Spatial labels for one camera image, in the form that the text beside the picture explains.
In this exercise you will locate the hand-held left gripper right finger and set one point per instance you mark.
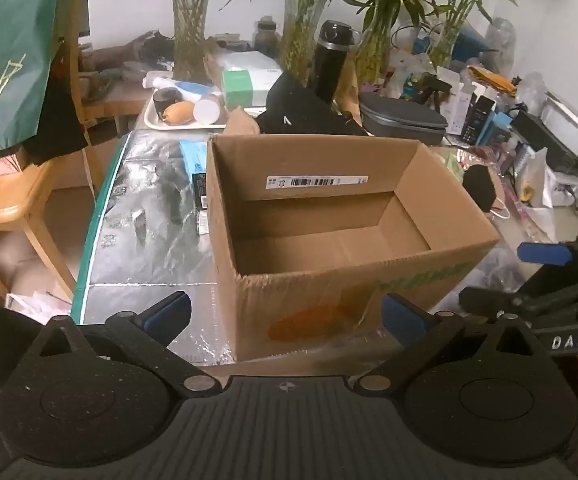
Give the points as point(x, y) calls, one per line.
point(401, 317)

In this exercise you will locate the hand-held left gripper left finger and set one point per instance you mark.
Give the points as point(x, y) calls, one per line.
point(171, 312)

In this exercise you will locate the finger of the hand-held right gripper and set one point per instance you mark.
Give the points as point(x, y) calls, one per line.
point(544, 253)
point(489, 300)

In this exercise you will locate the brown cardboard box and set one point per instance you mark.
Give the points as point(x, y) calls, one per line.
point(319, 305)

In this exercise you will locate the black knit cloth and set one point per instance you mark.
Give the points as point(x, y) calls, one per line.
point(294, 105)

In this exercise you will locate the black face mask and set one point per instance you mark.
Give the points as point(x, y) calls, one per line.
point(479, 185)

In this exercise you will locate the small black packet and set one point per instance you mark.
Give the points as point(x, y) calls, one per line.
point(200, 190)

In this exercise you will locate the white plastic container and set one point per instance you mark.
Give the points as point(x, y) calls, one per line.
point(569, 125)

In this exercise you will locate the blue carton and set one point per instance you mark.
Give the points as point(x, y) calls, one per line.
point(500, 125)

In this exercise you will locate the black carton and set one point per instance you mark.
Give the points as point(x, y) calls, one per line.
point(479, 115)

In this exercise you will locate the blue plastic packet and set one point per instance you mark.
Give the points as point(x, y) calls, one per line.
point(191, 160)

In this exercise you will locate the yellow packet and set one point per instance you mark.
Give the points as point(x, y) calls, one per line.
point(491, 80)

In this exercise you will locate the wooden chair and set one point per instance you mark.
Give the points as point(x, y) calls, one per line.
point(14, 200)

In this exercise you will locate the grey zip case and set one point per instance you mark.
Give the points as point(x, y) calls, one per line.
point(399, 120)

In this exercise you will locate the orange oval object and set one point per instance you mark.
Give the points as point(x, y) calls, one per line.
point(179, 112)

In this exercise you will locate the white plastic tray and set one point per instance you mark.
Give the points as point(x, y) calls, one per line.
point(151, 112)

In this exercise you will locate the white round jar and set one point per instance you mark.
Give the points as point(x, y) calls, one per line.
point(206, 110)

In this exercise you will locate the black tape roll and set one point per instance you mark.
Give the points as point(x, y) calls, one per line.
point(161, 105)

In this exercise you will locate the wooden side table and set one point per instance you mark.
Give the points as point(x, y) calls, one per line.
point(109, 102)

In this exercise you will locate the black cloth on chair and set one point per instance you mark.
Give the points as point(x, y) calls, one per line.
point(54, 125)

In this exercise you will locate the white tube with blue label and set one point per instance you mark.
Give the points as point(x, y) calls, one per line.
point(189, 87)

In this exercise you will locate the glass vase with bamboo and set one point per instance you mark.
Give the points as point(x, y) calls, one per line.
point(444, 45)
point(374, 55)
point(189, 35)
point(301, 35)

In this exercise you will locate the green white tissue pack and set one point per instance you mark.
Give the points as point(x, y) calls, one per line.
point(241, 87)

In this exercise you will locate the black thermos bottle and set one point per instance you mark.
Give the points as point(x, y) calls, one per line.
point(331, 70)

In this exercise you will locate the white plastic package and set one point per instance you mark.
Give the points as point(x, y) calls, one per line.
point(246, 60)

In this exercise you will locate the dark glass jar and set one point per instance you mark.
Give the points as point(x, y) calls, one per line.
point(266, 35)

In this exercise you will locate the green cloth bag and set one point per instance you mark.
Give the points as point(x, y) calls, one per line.
point(9, 60)

